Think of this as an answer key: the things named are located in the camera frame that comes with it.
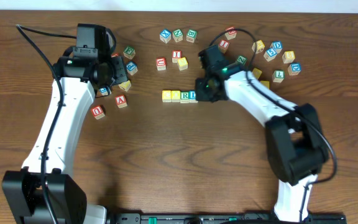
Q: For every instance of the green B block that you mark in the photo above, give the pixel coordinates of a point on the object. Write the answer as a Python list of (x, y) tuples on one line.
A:
[(191, 35)]

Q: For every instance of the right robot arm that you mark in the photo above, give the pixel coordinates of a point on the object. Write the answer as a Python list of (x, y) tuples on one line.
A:
[(296, 145)]

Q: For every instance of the yellow W block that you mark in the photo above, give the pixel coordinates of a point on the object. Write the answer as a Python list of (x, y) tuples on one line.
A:
[(258, 46)]

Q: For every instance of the green Z block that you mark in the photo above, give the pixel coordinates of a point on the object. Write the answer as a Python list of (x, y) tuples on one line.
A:
[(241, 59)]

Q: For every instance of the red u block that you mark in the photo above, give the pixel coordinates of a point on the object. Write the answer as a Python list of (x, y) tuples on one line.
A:
[(98, 112), (161, 63)]

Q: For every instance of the yellow C block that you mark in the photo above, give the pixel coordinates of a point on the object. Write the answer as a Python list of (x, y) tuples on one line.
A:
[(166, 96)]

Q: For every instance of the blue T block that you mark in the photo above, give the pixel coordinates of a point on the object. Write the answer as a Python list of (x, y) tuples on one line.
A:
[(105, 91)]

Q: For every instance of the red i block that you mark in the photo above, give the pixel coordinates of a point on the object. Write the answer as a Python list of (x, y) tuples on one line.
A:
[(223, 46), (176, 54)]

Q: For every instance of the yellow 8 block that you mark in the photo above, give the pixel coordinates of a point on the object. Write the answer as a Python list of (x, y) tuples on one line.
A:
[(288, 57)]

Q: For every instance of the blue D block upper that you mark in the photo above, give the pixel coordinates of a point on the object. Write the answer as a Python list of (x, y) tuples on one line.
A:
[(277, 46)]

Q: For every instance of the blue 5 block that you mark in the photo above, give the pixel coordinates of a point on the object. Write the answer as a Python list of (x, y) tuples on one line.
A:
[(270, 54)]

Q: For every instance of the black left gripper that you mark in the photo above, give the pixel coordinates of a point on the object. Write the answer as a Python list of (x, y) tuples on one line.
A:
[(119, 73)]

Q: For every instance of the green 7 block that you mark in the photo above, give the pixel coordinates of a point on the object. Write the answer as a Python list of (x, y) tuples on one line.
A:
[(278, 76)]

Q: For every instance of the red W block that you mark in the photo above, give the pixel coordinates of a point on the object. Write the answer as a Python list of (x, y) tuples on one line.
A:
[(230, 33)]

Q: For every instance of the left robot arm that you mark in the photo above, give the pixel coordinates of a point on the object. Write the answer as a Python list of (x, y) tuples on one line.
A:
[(43, 190)]

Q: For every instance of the green N block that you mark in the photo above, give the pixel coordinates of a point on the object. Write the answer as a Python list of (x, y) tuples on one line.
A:
[(177, 35)]

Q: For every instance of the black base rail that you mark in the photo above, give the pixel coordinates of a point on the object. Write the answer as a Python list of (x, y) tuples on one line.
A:
[(256, 217)]

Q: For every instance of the yellow G block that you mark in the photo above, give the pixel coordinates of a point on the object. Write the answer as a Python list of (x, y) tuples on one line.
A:
[(125, 85)]

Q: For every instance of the blue X block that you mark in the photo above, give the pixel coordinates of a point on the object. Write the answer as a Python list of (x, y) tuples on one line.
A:
[(165, 36)]

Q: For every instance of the blue P block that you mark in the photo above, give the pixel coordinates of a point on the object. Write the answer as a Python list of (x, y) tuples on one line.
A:
[(131, 68)]

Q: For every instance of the red A block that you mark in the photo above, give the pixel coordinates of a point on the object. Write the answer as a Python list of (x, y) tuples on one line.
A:
[(121, 101)]

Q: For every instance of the red I block right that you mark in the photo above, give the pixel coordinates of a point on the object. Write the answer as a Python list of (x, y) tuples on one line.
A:
[(223, 46)]

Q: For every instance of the yellow S block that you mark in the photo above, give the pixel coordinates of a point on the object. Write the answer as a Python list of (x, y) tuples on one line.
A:
[(182, 63)]

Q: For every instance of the blue L block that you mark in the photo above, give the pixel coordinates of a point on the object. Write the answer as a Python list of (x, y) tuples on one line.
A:
[(192, 97)]

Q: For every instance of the blue D block lower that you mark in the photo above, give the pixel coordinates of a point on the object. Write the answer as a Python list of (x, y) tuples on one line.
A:
[(294, 69)]

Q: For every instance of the red U block middle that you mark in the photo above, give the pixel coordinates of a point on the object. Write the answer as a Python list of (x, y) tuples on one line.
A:
[(161, 63)]

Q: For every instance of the yellow K block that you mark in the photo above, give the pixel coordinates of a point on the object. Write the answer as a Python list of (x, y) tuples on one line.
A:
[(266, 84)]

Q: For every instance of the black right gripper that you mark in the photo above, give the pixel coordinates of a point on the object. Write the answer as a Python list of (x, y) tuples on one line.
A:
[(202, 93)]

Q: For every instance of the green R block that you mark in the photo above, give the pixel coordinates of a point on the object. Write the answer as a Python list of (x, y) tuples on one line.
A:
[(184, 97)]

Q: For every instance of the blue d block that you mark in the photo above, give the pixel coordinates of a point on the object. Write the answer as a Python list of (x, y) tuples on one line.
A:
[(277, 46), (294, 69)]

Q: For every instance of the green F block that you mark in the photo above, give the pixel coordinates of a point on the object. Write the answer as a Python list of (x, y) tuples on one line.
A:
[(129, 52)]

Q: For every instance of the red U block front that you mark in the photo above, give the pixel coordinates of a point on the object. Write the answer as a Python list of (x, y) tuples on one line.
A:
[(98, 112)]

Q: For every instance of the yellow o block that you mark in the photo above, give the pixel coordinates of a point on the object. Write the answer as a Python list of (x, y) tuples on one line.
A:
[(256, 73), (175, 96)]

